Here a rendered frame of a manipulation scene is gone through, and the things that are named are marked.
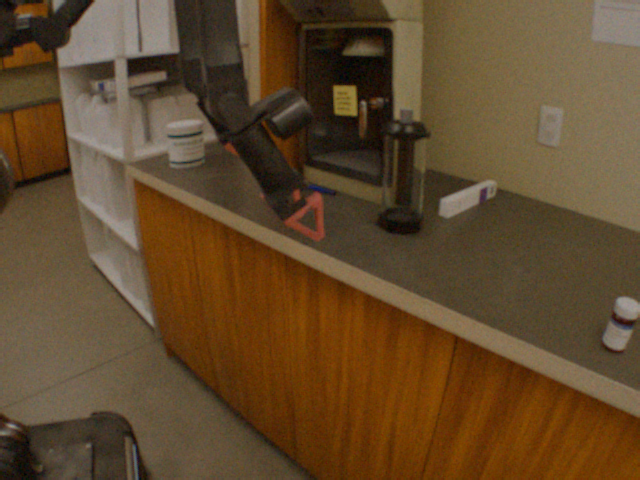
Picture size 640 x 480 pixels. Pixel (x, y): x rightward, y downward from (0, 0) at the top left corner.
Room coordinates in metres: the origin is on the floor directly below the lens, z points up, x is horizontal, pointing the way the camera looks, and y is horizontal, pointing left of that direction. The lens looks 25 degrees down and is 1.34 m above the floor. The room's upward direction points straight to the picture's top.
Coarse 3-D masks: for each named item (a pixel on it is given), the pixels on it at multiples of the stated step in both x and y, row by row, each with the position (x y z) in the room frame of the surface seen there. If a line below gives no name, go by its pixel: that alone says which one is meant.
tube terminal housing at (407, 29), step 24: (408, 0) 1.09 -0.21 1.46; (312, 24) 1.25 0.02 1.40; (336, 24) 1.19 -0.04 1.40; (360, 24) 1.13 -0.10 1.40; (384, 24) 1.08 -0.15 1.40; (408, 24) 1.09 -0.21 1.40; (408, 48) 1.09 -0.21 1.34; (408, 72) 1.09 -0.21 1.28; (408, 96) 1.09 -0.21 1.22; (312, 168) 1.25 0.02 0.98; (360, 192) 1.13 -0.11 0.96
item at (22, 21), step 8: (16, 16) 0.95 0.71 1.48; (24, 16) 0.96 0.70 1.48; (32, 16) 0.99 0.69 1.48; (16, 24) 0.94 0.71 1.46; (24, 24) 0.94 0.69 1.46; (16, 32) 0.94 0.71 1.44; (24, 32) 0.94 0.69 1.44; (8, 40) 0.93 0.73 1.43; (16, 40) 0.94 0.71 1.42; (24, 40) 0.95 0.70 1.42; (32, 40) 0.97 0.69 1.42; (0, 48) 0.91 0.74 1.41; (8, 48) 0.94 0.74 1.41; (0, 56) 0.91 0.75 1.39; (8, 56) 0.94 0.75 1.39
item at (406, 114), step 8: (400, 112) 0.94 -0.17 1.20; (408, 112) 0.93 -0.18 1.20; (392, 120) 0.96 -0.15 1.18; (400, 120) 0.94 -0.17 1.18; (408, 120) 0.93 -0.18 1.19; (392, 128) 0.91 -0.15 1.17; (400, 128) 0.90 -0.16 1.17; (408, 128) 0.90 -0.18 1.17; (416, 128) 0.90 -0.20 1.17; (424, 128) 0.92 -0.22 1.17
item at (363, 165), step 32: (320, 32) 1.21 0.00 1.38; (352, 32) 1.14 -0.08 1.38; (384, 32) 1.06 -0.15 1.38; (320, 64) 1.21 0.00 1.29; (352, 64) 1.13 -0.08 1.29; (384, 64) 1.06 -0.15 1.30; (320, 96) 1.21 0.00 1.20; (384, 96) 1.06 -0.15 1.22; (320, 128) 1.21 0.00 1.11; (352, 128) 1.13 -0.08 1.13; (320, 160) 1.21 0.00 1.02; (352, 160) 1.13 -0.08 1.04
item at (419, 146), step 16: (384, 128) 0.93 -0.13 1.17; (384, 144) 0.94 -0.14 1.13; (400, 144) 0.90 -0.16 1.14; (416, 144) 0.90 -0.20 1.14; (384, 160) 0.93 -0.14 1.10; (400, 160) 0.90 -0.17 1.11; (416, 160) 0.90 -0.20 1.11; (384, 176) 0.93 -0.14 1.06; (400, 176) 0.90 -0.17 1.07; (416, 176) 0.90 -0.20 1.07; (384, 192) 0.93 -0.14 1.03; (400, 192) 0.90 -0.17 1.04; (416, 192) 0.90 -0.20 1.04; (384, 208) 0.92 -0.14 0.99; (400, 208) 0.90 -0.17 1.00; (416, 208) 0.90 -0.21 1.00
